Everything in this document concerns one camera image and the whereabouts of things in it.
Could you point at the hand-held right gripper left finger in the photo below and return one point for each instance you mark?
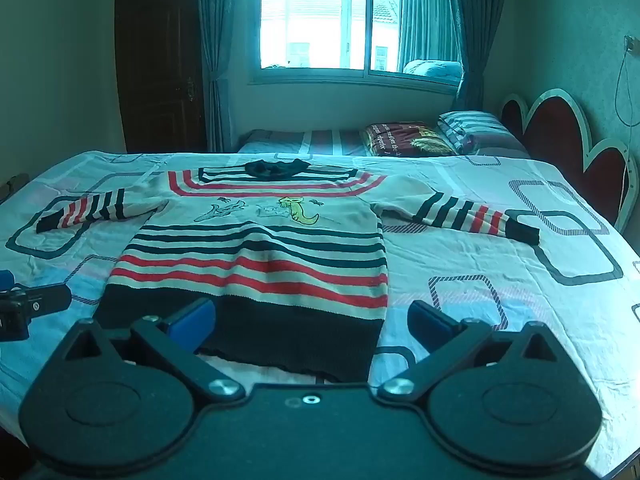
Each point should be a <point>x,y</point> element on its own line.
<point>192,321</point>

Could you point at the patterned white bed sheet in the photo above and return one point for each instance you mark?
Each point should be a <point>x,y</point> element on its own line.
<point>550,310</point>

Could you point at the wall socket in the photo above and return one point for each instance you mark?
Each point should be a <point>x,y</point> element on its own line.
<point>631,43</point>

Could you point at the teal curtain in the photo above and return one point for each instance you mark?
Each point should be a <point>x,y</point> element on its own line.
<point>477,35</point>
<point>217,50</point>

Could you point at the window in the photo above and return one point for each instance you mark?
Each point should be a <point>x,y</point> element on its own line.
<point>320,25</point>

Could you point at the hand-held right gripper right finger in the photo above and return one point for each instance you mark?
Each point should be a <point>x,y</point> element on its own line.
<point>429,325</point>

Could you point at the pale sheer curtain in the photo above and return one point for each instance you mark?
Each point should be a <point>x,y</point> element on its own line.
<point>425,25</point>

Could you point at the striped mattress sheet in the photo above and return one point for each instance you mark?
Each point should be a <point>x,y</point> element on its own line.
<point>300,141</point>

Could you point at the blue quilt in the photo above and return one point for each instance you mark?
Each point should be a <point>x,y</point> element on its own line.
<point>432,67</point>

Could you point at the striped knit sweater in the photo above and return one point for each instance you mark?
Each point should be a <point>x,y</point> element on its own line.
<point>260,255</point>

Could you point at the red scalloped headboard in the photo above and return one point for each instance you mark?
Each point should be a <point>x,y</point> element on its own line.
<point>560,135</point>

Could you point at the dark wooden door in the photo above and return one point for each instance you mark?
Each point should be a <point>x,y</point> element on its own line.
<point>160,60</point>

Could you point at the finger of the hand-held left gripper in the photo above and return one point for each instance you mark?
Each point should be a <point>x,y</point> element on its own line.
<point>5,280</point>
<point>50,300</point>

